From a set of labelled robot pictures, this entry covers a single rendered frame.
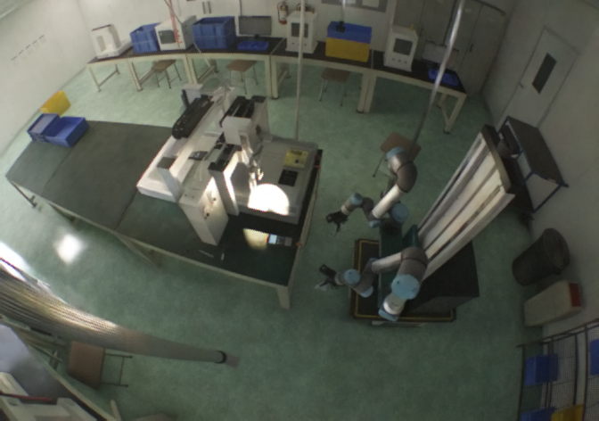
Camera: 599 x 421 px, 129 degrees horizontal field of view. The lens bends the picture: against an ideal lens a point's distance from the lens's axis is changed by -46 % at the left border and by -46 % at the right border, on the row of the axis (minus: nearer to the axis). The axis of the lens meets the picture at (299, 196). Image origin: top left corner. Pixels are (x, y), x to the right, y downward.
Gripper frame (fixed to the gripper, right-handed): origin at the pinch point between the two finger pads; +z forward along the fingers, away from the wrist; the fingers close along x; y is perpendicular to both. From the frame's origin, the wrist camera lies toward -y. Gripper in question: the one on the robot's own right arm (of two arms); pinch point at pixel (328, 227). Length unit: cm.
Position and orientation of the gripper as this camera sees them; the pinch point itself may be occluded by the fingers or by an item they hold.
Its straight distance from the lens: 186.6
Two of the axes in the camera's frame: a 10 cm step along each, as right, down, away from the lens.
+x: -3.8, -7.9, 4.9
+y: 8.3, -0.5, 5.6
